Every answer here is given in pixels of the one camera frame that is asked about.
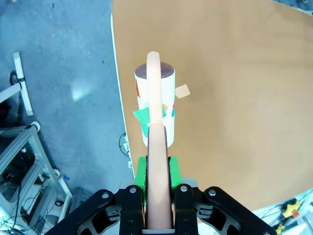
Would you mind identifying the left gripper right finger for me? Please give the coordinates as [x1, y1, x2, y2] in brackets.
[168, 156, 277, 235]

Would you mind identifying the black floor cable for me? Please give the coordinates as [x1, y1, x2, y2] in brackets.
[118, 133, 131, 158]

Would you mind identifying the green paper scrap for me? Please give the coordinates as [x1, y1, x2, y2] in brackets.
[132, 107, 152, 132]

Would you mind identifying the tan paper scrap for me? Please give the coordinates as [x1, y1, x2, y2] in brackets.
[175, 84, 191, 99]

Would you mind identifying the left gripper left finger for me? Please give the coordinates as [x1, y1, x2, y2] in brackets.
[44, 156, 149, 235]

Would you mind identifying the aluminium frame cart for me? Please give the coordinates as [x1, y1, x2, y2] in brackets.
[0, 121, 73, 235]

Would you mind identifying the yellow orange clamp tool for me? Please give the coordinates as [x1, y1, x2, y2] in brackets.
[274, 198, 302, 235]

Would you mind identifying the white table leg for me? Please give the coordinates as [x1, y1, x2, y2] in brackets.
[0, 50, 34, 117]

